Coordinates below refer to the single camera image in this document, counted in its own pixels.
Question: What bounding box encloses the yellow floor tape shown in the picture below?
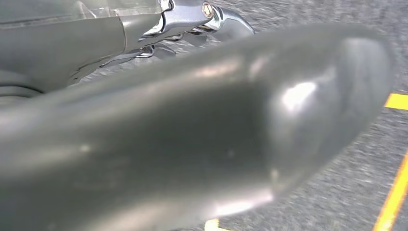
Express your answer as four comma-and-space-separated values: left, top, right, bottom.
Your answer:
204, 92, 408, 231

